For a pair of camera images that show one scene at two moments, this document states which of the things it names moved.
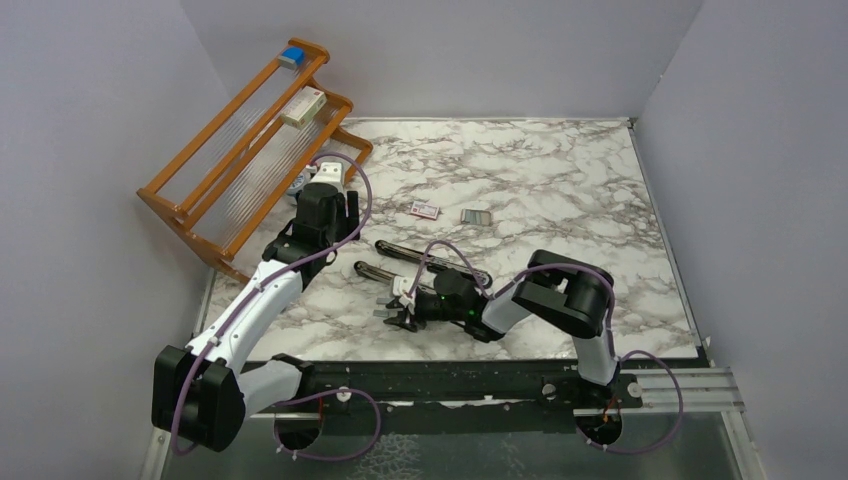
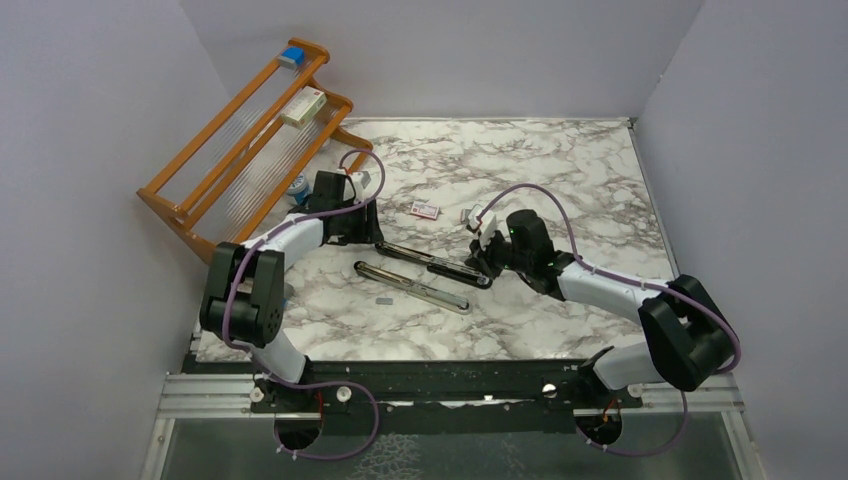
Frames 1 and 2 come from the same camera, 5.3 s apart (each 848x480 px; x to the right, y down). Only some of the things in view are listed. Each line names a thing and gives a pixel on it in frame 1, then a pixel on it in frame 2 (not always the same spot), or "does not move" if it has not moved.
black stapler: x=435 y=263 does not move
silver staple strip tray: x=475 y=217 does not move
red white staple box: x=425 y=210 does not move
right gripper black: x=411 y=326 to x=480 y=258
